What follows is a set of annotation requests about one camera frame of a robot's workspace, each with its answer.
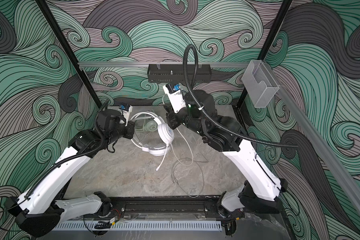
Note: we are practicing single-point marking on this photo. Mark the black perforated wall tray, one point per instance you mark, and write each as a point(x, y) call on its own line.
point(174, 73)

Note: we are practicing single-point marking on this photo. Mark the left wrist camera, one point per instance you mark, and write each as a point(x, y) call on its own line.
point(126, 110)

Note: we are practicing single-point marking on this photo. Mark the white headphones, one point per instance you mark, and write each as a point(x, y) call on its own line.
point(157, 143)

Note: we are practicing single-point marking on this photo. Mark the black frame post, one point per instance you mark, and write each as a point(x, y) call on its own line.
point(275, 27)
point(43, 6)

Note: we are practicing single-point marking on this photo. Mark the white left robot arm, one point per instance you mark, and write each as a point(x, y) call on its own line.
point(37, 211)

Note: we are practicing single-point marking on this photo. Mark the aluminium wall rail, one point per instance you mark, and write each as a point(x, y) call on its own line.
point(126, 64)

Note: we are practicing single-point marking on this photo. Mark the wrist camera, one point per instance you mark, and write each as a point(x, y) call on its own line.
point(126, 110)
point(174, 92)

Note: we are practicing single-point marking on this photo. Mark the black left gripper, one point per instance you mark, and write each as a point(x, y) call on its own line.
point(130, 127)

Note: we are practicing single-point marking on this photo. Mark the clear plastic wall bin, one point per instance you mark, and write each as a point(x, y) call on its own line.
point(260, 82)

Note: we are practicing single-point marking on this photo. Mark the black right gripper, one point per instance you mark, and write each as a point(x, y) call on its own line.
point(178, 120)

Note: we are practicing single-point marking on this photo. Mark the black frame post left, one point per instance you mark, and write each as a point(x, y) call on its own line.
point(43, 6)

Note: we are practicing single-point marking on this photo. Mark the black frame post right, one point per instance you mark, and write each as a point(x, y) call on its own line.
point(275, 27)

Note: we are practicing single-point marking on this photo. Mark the mint green headphones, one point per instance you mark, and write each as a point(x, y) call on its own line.
point(148, 125)

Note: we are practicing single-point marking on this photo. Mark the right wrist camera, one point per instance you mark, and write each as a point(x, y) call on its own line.
point(174, 92)

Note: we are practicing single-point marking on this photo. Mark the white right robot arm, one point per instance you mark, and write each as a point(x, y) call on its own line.
point(261, 190)

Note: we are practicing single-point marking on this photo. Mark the white slotted cable duct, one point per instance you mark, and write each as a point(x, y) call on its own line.
point(140, 225)

